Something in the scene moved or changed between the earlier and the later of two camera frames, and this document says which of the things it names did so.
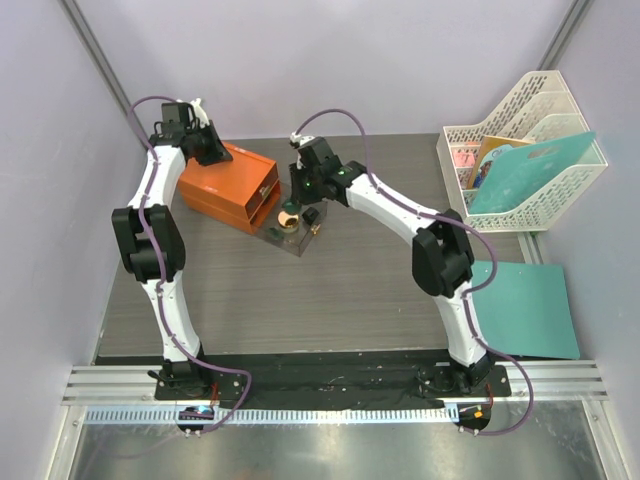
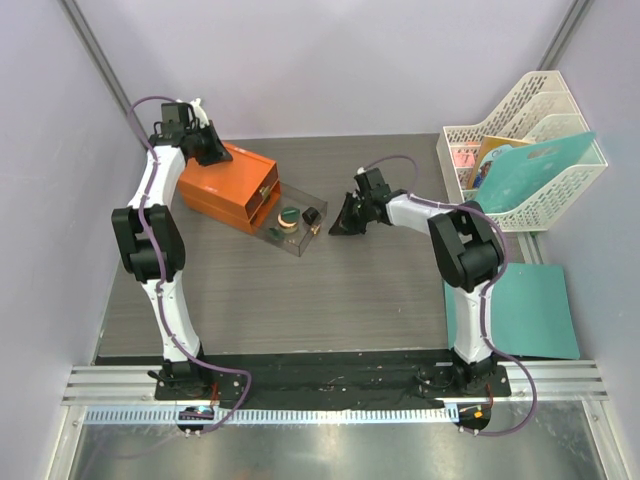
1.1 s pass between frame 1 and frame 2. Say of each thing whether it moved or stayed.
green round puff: stayed
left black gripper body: stayed
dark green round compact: stayed
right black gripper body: moved
